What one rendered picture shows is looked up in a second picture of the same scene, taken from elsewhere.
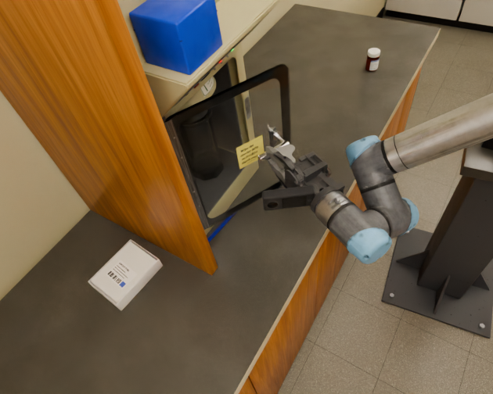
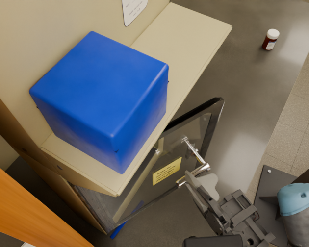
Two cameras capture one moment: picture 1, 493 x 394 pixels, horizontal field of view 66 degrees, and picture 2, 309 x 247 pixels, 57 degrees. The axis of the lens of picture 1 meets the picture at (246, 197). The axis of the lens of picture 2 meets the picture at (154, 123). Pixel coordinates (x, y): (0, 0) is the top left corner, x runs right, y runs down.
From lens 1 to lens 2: 0.44 m
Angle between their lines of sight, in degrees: 9
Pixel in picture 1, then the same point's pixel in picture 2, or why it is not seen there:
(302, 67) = not seen: hidden behind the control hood
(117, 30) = (1, 208)
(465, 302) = not seen: outside the picture
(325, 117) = (225, 97)
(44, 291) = not seen: outside the picture
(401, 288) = (263, 222)
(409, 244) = (270, 183)
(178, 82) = (103, 185)
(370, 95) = (267, 77)
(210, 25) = (156, 104)
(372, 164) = not seen: outside the picture
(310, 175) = (238, 223)
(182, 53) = (115, 160)
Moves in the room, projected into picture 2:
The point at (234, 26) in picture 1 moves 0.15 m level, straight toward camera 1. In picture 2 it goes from (178, 76) to (198, 179)
